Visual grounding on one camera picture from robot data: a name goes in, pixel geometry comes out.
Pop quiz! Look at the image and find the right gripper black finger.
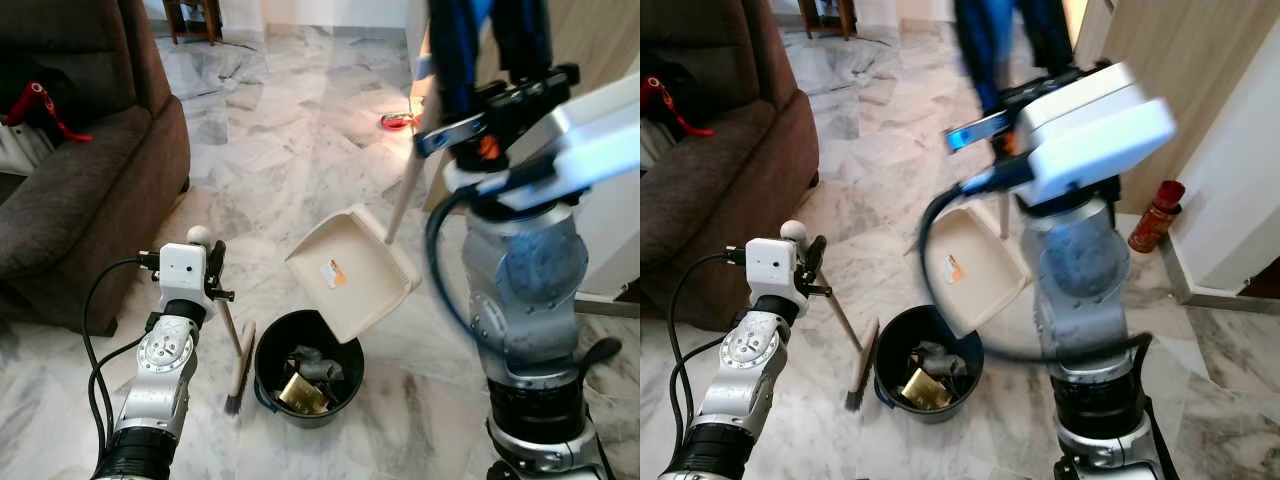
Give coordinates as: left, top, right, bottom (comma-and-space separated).
428, 0, 483, 121
955, 0, 1017, 111
1020, 0, 1078, 76
490, 0, 554, 86

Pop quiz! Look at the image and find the wooden handled broom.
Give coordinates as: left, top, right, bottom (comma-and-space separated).
186, 225, 258, 417
780, 219, 882, 414

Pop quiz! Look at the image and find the beige long handled dustpan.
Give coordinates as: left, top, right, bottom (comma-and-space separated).
284, 93, 443, 347
904, 190, 1033, 342

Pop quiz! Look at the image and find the gold box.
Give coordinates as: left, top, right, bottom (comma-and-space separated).
899, 367, 952, 412
277, 374, 330, 416

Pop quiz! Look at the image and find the black plastic bucket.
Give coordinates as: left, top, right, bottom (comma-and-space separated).
252, 309, 367, 430
874, 304, 987, 425

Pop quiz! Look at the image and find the crumpled grey paper trash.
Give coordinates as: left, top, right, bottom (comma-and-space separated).
908, 339, 968, 381
288, 344, 347, 387

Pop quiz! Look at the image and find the dark brown fabric sofa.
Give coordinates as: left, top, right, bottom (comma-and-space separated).
0, 0, 192, 338
640, 0, 822, 333

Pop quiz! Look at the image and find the brown wooden stool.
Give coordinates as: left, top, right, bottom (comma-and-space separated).
796, 0, 858, 42
162, 0, 224, 47

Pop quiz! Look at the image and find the red spray can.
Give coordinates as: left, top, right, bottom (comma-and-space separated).
1127, 179, 1187, 255

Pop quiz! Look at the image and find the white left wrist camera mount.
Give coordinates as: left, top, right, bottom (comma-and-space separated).
157, 242, 210, 317
745, 237, 810, 313

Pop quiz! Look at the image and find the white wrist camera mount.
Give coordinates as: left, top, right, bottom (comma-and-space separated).
157, 242, 210, 317
745, 237, 810, 313
443, 73, 641, 213
1008, 61, 1180, 208

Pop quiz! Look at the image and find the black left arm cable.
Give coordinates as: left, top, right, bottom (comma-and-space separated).
664, 247, 749, 463
81, 253, 162, 466

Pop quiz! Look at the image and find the light wooden wall panel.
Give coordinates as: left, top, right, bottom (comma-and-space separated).
540, 0, 641, 106
1095, 0, 1280, 216

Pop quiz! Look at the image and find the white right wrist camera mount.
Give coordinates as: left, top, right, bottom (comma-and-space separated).
443, 73, 641, 213
1008, 61, 1180, 208

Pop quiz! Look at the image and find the red strap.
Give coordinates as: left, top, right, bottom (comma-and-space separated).
3, 81, 94, 144
643, 74, 717, 139

